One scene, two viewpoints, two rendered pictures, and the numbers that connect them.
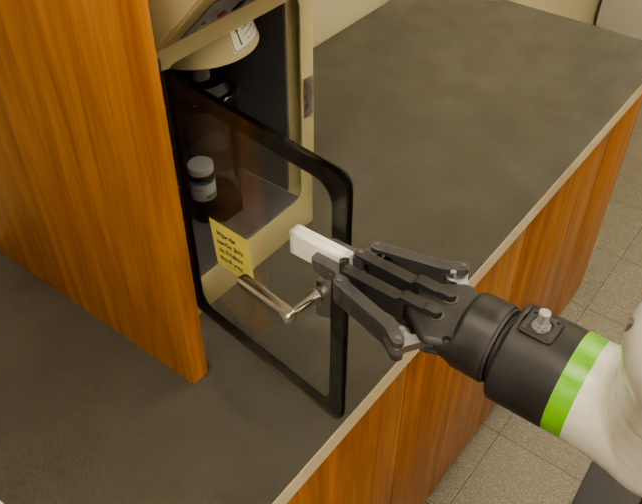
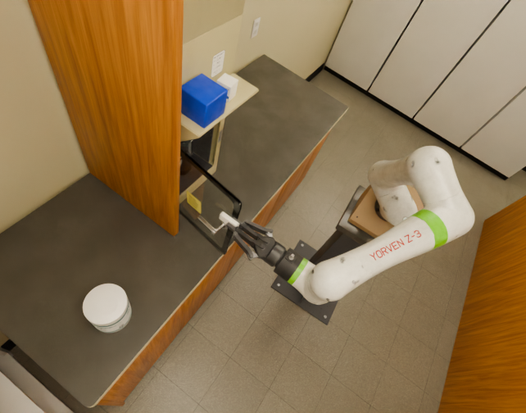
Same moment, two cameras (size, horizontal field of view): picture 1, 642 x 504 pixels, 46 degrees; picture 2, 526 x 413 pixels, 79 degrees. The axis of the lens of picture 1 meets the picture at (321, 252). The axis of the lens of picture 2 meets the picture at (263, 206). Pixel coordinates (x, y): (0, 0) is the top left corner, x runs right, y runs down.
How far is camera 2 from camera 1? 0.41 m
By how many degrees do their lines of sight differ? 20
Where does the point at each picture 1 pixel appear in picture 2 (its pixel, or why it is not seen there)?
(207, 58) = not seen: hidden behind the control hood
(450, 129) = (266, 135)
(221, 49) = not seen: hidden behind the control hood
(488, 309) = (278, 250)
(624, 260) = (319, 169)
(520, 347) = (284, 263)
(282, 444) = (204, 259)
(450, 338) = (265, 256)
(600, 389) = (303, 277)
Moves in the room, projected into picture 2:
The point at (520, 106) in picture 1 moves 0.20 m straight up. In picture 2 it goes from (292, 127) to (304, 101)
